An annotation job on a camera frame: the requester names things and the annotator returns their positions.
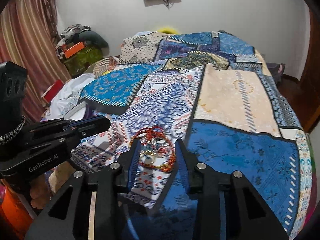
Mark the brown wooden door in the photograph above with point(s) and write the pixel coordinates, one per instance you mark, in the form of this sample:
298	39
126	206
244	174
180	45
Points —
309	81

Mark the pile of clothes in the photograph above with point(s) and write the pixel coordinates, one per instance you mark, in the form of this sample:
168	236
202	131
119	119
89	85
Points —
79	33

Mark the dark bag on floor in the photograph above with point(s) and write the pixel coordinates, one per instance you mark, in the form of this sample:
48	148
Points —
276	70

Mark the blue patchwork bedspread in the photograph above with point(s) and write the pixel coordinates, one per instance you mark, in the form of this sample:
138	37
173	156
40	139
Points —
213	91

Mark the white cloth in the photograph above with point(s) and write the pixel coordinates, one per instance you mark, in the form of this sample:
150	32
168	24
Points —
67	98

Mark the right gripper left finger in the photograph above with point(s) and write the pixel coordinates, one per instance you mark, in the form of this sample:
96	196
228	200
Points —
66	216

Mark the yellow plush item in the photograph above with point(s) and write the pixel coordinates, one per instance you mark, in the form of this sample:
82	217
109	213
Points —
168	30

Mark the striped pink curtain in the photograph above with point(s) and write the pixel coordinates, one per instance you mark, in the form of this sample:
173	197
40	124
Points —
28	38

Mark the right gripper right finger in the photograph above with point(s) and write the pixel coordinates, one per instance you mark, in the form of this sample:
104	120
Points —
228	205

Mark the orange sleeve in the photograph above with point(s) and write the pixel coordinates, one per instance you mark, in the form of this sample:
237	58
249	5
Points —
14	216

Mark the orange box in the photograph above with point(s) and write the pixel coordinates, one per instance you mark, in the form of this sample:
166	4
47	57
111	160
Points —
74	49

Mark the striped orange pillow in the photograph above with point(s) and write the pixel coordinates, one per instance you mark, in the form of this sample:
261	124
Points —
105	66

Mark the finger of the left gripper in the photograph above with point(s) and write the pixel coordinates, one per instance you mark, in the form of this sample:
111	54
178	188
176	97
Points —
87	127

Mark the white purple jewelry box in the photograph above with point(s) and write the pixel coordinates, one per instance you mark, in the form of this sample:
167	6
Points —
81	111

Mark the green patterned cloth cabinet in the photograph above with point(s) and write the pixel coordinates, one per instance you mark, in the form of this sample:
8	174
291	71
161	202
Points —
80	61

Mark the red box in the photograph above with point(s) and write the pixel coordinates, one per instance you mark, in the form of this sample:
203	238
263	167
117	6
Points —
52	91

